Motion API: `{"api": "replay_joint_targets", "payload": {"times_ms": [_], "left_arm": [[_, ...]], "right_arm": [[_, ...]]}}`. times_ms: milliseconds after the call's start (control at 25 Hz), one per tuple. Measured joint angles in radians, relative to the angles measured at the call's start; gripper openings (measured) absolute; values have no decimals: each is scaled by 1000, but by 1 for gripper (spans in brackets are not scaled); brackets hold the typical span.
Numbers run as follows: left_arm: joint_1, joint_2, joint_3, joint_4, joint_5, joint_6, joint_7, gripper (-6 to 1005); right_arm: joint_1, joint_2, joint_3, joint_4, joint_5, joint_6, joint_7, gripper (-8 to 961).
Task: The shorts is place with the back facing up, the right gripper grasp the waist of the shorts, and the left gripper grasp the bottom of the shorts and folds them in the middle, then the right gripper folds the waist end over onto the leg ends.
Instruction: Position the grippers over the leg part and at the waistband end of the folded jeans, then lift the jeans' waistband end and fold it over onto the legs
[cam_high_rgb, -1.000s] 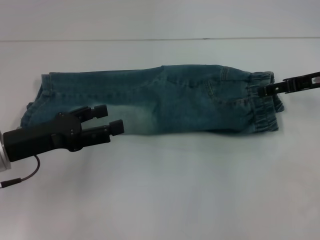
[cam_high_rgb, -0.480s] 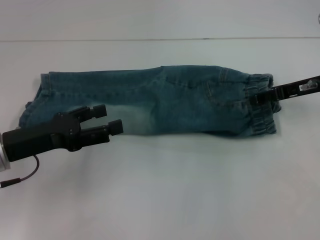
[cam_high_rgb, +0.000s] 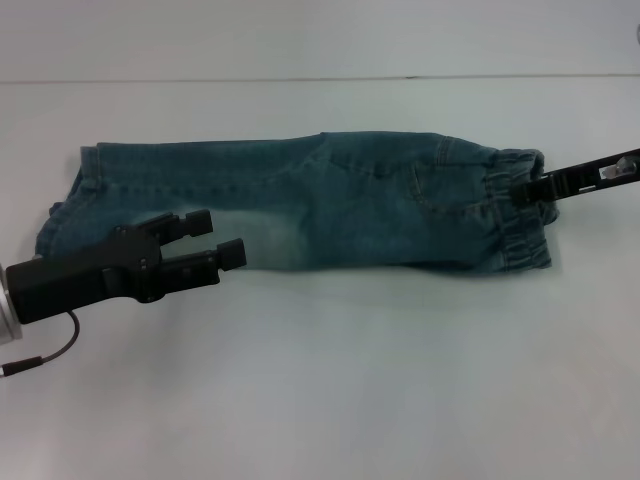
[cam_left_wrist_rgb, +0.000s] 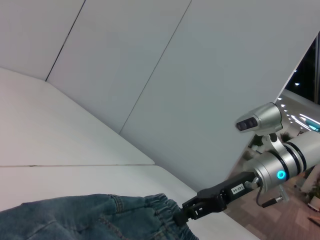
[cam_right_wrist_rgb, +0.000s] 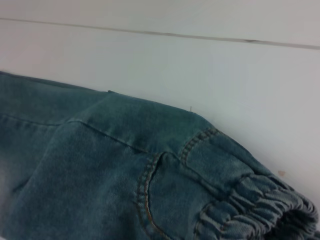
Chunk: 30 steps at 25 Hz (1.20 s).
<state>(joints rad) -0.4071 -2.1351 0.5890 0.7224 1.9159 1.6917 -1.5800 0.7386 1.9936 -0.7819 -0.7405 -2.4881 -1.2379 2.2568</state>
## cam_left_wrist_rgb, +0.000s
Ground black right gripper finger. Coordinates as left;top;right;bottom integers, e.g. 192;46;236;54
181;198;199;213
173;211;192;227

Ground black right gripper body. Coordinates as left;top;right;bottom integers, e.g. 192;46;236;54
186;170;261;221

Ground blue denim shorts with print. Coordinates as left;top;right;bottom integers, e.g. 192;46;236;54
0;192;200;240

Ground right gripper cable with plug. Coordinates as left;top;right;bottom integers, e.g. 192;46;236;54
244;176;282;209

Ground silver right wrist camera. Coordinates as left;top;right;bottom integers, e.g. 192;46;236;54
234;101;286;154

